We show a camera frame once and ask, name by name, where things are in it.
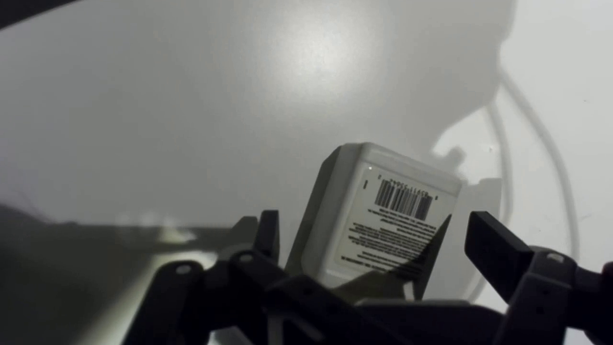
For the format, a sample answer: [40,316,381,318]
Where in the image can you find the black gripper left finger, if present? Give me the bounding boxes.
[120,209,410,345]

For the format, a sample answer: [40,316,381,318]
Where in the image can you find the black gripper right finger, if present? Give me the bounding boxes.
[463,209,613,345]

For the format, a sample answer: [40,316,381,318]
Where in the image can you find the white rectangular box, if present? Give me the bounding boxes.
[283,140,465,302]

